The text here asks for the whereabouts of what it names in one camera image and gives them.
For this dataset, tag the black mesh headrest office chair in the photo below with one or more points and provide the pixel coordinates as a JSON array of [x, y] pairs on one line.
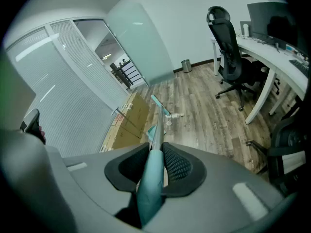
[[230, 57]]

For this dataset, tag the black metal railing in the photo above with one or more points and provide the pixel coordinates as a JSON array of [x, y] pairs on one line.
[[126, 74]]

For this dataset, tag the black keyboard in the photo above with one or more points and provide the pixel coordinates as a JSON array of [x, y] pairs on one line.
[[300, 65]]

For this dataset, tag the person's left hand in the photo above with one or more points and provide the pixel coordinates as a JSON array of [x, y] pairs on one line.
[[43, 133]]

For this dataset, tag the teal broom with metal pole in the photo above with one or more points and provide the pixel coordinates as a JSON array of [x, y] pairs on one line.
[[153, 173]]

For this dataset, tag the black computer monitor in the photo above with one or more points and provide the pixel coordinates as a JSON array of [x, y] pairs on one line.
[[262, 18]]

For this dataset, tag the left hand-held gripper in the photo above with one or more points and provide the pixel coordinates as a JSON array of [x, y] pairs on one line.
[[31, 122]]

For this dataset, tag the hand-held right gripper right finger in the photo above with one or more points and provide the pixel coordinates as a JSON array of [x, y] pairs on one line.
[[184, 173]]

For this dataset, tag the row of cardboard boxes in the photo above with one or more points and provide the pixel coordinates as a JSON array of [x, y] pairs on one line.
[[136, 110]]

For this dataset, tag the frosted glass door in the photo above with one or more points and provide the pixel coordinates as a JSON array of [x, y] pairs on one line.
[[141, 45]]

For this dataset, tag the narrow white window blind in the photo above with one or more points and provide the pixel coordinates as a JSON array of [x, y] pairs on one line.
[[80, 54]]

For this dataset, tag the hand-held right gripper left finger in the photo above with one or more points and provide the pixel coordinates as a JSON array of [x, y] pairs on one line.
[[121, 171]]

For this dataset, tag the steel waste bin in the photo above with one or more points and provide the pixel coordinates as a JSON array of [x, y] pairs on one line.
[[186, 66]]

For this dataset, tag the white desk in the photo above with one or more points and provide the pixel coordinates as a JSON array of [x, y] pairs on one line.
[[267, 54]]

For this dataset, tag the white bottle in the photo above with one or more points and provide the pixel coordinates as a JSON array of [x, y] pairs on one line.
[[246, 30]]

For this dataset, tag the wide white window blind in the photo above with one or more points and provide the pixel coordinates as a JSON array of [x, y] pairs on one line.
[[60, 93]]

